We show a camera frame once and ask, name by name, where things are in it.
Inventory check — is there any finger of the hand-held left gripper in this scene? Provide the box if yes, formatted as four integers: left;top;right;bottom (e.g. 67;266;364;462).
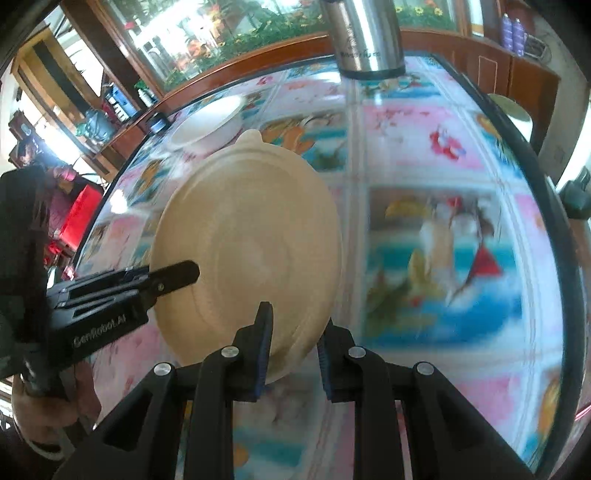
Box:
65;267;151;299
131;260;201;302

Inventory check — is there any red shopping bag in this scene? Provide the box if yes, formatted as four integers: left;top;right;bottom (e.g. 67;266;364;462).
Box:
44;185;105;268

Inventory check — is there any cream round plate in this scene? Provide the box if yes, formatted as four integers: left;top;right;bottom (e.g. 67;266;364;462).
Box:
150;129;345;384

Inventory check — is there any printed fruit tablecloth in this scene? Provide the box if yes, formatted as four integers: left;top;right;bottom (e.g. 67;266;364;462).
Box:
76;55;564;480

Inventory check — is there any grey-blue kettle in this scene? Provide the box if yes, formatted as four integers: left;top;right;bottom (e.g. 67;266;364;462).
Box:
76;108;116;141

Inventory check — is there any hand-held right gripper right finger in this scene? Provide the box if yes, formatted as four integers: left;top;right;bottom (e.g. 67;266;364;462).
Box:
318;322;536;480

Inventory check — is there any stainless steel thermos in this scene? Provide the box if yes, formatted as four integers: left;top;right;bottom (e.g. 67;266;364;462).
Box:
321;0;407;80

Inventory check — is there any person's left hand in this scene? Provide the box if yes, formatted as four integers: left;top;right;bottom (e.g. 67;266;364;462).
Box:
11;362;103;447

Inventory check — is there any floral glass panel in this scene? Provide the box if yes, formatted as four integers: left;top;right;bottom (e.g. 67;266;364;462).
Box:
99;0;467;88

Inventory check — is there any white bowl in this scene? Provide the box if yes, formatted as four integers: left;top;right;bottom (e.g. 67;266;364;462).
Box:
170;95;245;153

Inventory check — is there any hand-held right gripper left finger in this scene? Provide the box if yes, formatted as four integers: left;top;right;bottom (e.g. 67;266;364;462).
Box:
55;301;274;480

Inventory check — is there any dark green object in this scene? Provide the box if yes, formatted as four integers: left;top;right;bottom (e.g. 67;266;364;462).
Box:
558;178;591;220

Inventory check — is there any pale round stool seat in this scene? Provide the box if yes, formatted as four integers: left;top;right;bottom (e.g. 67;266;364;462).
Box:
487;92;532;123

